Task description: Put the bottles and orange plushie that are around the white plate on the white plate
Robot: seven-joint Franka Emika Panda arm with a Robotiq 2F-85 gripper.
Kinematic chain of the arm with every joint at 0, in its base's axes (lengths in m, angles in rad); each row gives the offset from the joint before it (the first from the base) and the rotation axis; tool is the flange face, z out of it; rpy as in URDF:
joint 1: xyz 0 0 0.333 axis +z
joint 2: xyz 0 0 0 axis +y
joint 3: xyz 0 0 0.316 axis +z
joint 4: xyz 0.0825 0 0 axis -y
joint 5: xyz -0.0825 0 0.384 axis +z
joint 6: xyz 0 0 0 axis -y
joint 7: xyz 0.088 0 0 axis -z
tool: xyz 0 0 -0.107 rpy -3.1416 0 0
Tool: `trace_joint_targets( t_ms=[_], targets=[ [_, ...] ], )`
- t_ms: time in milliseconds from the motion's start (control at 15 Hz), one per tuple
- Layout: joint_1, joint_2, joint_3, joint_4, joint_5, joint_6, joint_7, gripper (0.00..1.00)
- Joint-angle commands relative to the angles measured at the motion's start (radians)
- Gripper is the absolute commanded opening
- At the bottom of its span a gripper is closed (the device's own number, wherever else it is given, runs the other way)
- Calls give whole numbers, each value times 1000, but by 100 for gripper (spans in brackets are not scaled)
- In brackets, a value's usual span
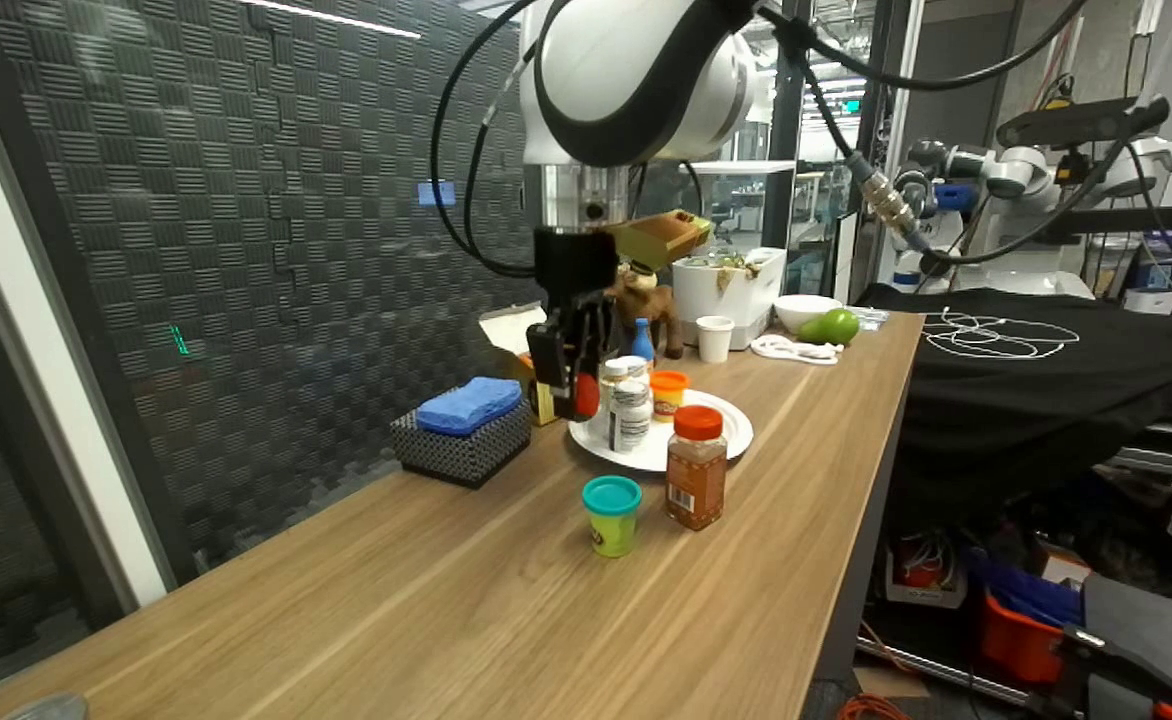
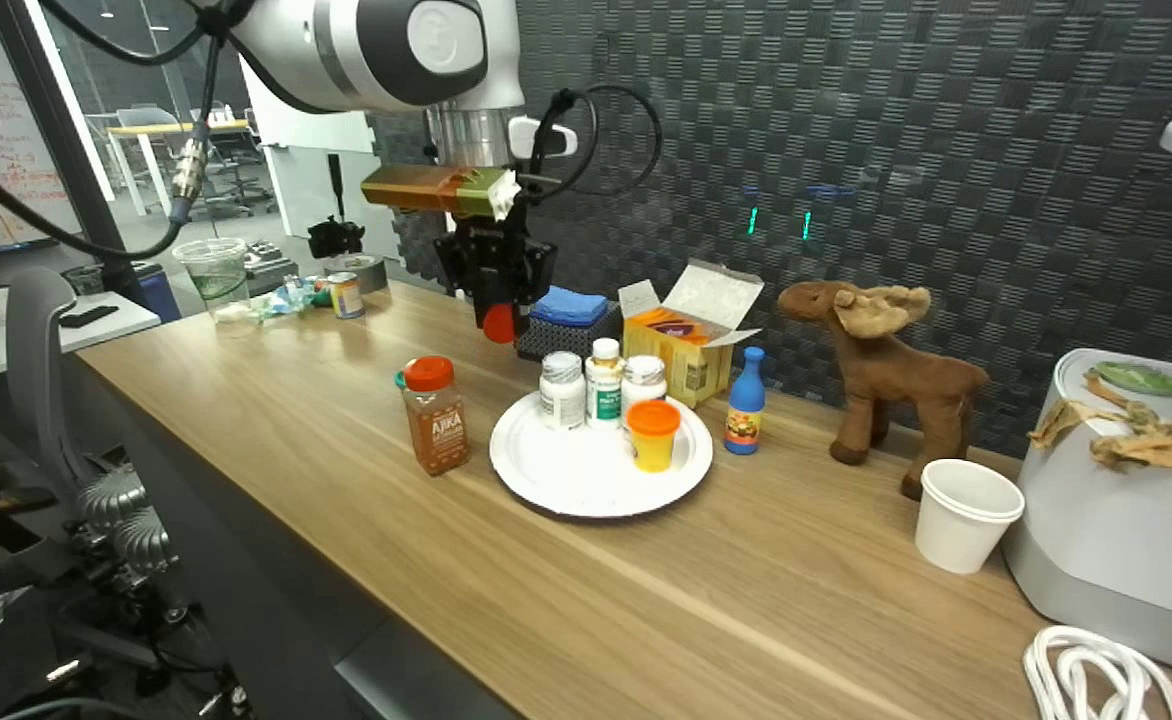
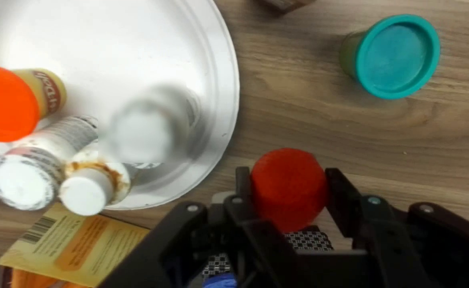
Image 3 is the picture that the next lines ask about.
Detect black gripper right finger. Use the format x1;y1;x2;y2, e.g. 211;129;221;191
325;167;469;288

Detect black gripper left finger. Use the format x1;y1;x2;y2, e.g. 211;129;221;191
102;166;309;288

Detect orange plush ball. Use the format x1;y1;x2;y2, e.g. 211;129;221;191
251;146;328;233

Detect small white pill bottle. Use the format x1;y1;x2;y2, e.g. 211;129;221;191
109;82;200;169

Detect green label pill bottle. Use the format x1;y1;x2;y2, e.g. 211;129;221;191
59;137;134;215

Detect blue label white bottle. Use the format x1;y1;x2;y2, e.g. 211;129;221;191
0;114;106;210

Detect orange lid yellow tub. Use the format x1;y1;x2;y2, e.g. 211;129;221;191
0;66;67;142

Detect white paper plate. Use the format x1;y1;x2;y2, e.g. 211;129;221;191
0;0;240;210

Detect blue folded cloth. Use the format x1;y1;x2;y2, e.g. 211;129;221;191
203;273;238;288

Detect yellow open cardboard box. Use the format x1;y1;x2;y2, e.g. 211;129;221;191
0;204;149;288

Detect teal lid green tub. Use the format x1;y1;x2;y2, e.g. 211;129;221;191
339;14;442;100

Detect orange lid spice jar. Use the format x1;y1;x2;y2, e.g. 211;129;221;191
258;0;315;14

